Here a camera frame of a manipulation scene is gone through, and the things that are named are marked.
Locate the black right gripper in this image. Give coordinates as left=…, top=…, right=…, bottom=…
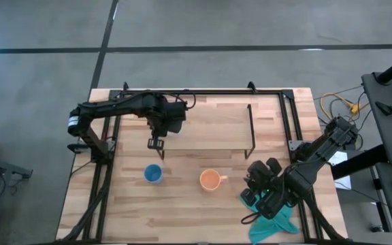
left=246, top=158, right=284, bottom=199

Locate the orange mug with handle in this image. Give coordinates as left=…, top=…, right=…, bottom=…
left=199, top=169, right=229, bottom=193

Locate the blue plastic cup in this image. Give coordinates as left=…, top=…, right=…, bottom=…
left=143, top=163, right=164, bottom=185

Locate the teal cloth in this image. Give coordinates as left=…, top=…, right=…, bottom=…
left=239, top=193, right=301, bottom=245

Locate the white paper sheet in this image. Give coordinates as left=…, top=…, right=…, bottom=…
left=327, top=150, right=353, bottom=191

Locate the black support beam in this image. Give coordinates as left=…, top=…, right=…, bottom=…
left=330, top=144, right=389, bottom=180

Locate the grey side table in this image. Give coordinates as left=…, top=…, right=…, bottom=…
left=361, top=71, right=392, bottom=166

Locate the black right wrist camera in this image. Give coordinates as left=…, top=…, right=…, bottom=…
left=240, top=189, right=258, bottom=207

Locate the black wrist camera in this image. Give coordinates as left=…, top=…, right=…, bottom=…
left=240, top=189, right=258, bottom=207
left=147, top=137, right=165, bottom=151

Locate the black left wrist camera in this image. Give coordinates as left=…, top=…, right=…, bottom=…
left=147, top=137, right=165, bottom=151

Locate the black aluminium table frame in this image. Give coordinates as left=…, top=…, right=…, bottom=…
left=54, top=86, right=350, bottom=245

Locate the yellow cable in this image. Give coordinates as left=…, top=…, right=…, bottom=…
left=320, top=92, right=370, bottom=127

